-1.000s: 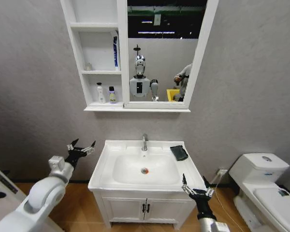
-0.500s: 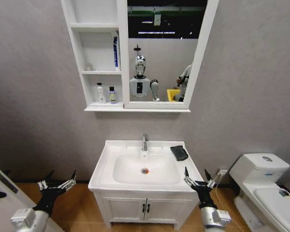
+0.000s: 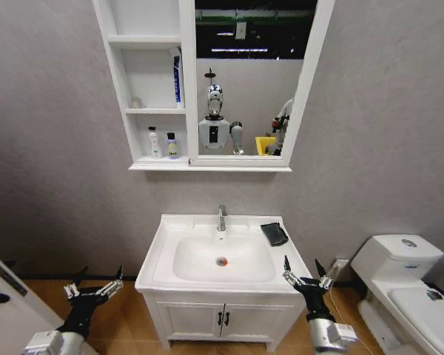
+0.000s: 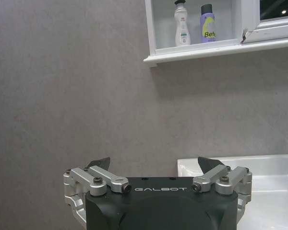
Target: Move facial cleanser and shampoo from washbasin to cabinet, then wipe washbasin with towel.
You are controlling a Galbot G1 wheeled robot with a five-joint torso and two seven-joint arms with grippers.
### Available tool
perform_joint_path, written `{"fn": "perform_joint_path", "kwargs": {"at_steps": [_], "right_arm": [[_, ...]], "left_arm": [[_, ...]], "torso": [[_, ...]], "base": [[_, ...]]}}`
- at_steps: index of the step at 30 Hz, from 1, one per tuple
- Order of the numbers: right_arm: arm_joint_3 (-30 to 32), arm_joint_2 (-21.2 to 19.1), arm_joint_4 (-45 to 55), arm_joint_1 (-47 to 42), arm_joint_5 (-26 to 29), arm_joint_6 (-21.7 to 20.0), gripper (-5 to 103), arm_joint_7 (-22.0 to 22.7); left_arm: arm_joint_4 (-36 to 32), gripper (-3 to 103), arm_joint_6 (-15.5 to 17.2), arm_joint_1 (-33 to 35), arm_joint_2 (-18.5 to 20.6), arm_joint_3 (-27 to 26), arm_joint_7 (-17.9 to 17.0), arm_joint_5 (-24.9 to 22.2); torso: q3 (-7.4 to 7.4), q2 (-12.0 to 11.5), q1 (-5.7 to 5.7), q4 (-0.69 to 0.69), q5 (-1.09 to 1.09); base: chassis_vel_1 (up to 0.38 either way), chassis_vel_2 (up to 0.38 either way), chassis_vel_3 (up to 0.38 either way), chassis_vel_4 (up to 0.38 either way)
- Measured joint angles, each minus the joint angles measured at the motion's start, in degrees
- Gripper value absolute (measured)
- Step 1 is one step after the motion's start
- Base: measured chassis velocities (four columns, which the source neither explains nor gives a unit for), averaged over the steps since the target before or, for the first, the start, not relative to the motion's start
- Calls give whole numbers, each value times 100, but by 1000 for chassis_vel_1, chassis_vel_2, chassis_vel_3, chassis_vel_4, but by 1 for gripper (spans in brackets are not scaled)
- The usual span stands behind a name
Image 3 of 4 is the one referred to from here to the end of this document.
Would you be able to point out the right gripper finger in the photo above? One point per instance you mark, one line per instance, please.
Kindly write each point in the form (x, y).
(290, 275)
(325, 281)

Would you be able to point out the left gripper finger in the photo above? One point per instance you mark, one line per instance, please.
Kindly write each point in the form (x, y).
(73, 289)
(111, 286)

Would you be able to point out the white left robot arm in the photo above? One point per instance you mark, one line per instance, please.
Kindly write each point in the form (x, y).
(48, 342)

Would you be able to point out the dark folded towel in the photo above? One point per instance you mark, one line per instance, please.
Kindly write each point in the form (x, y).
(275, 233)

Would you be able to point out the white ceramic washbasin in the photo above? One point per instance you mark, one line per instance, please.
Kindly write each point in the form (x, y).
(192, 259)

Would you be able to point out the white vanity cabinet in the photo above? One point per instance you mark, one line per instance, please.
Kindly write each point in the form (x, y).
(192, 320)

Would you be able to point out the dark door lock plate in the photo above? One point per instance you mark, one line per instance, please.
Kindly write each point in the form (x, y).
(10, 280)

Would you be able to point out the white door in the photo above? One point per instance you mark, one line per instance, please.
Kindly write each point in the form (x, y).
(11, 321)

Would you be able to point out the metal sink drain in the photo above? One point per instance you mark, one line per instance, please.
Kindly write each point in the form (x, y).
(221, 261)

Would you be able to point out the white toilet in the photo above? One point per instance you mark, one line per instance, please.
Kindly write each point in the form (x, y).
(399, 292)

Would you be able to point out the chrome faucet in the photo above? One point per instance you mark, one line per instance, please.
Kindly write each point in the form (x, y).
(222, 218)

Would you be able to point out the chrome toilet flush button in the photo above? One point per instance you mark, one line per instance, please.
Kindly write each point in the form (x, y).
(408, 242)

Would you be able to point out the white bottle with black cap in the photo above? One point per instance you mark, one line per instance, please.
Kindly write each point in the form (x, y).
(155, 145)

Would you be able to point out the purple and yellow bottle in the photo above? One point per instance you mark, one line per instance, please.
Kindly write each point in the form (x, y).
(172, 147)

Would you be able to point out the small clear glass jar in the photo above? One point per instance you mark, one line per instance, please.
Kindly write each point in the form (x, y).
(135, 103)

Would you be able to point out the white and blue tube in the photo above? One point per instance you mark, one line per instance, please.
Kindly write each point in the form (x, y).
(177, 79)

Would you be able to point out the wall mirror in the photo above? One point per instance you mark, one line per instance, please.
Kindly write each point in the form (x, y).
(251, 81)

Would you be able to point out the white wall shelf cabinet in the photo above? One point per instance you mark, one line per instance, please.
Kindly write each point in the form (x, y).
(148, 77)

